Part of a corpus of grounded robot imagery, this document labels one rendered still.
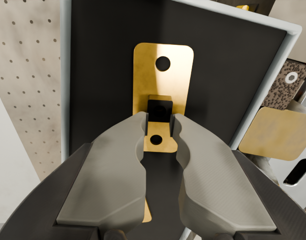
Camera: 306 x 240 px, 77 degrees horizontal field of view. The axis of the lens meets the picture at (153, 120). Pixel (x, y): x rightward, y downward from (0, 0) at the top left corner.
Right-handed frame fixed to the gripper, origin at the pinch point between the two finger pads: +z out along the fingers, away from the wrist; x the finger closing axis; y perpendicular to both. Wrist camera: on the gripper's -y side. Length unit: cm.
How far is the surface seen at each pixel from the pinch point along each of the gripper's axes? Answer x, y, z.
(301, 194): 34.0, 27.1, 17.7
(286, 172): 27.9, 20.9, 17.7
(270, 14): 10.3, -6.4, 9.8
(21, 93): -43, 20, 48
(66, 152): -7.3, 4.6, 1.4
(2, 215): -152, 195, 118
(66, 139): -7.1, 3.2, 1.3
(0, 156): -126, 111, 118
